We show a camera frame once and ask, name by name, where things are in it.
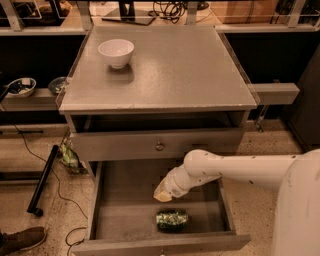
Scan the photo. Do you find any closed grey top drawer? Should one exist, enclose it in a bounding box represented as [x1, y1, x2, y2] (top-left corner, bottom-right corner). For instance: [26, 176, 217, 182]
[71, 128, 244, 161]

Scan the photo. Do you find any open grey middle drawer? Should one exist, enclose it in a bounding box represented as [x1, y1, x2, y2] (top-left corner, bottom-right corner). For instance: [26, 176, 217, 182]
[72, 159, 250, 256]

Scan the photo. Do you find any brass drawer knob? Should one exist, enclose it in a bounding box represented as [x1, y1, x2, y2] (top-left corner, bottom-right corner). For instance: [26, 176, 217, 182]
[155, 142, 165, 151]

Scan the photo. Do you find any cardboard box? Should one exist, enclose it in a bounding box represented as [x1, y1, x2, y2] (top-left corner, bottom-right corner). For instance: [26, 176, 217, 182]
[210, 0, 278, 24]

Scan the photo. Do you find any green chip bag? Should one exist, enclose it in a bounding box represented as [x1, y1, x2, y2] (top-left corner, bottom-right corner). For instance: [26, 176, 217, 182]
[60, 142, 82, 174]

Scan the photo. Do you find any grey wooden drawer cabinet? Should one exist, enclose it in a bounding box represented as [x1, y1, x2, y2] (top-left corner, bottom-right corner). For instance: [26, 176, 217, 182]
[55, 25, 261, 183]

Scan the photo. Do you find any grey side shelf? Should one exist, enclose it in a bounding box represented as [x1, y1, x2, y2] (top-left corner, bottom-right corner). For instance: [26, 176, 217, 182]
[248, 83, 300, 105]

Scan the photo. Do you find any black cable bundle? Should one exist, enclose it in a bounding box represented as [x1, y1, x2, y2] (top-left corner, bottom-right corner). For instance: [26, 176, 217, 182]
[148, 1, 188, 24]

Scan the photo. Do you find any green soda can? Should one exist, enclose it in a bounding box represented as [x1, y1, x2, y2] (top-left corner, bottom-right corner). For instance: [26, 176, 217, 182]
[156, 209, 189, 233]

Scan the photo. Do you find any brown shoe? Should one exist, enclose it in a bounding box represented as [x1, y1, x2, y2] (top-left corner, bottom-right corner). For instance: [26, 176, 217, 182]
[0, 226, 46, 256]

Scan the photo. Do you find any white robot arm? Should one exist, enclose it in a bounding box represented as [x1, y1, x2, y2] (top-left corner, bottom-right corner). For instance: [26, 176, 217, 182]
[154, 149, 320, 256]

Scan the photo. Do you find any black metal bar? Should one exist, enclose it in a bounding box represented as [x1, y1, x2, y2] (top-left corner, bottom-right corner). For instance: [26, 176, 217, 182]
[27, 145, 59, 217]

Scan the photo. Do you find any black monitor stand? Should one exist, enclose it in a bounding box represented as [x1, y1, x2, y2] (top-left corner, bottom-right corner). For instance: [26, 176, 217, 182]
[101, 1, 156, 26]

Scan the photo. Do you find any black floor cable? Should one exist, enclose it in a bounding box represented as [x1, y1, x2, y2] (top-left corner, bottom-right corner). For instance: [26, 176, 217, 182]
[9, 123, 89, 256]

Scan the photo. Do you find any dark bowl on shelf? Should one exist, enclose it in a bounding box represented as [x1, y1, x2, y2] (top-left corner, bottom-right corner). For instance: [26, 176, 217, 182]
[48, 77, 67, 95]

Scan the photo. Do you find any white ceramic bowl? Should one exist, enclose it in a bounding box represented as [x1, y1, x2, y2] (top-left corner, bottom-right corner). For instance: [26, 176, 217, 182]
[98, 39, 135, 69]

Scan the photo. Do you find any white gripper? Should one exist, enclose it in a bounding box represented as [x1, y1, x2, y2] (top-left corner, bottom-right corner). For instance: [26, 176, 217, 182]
[153, 168, 189, 202]

